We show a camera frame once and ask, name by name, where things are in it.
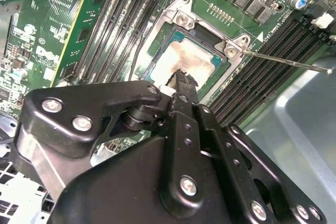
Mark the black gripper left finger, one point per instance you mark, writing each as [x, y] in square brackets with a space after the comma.
[105, 98]

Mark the silver-topped CPU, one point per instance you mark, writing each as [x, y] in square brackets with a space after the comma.
[189, 58]

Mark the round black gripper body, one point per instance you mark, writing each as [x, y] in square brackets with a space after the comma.
[118, 182]

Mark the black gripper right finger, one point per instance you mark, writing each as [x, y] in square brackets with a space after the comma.
[218, 140]

